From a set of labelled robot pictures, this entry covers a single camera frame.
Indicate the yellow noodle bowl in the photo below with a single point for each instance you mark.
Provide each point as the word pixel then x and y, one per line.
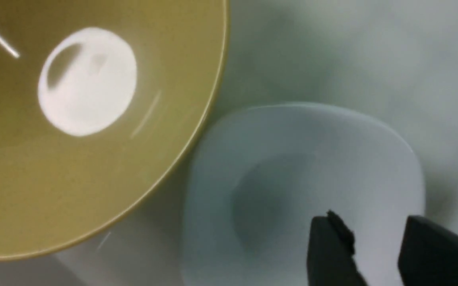
pixel 99 101

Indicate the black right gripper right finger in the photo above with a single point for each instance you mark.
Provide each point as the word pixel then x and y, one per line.
pixel 428 254

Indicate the white square dish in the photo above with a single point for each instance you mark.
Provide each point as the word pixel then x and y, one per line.
pixel 260 175

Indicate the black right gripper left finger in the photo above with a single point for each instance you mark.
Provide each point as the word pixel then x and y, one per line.
pixel 330 254

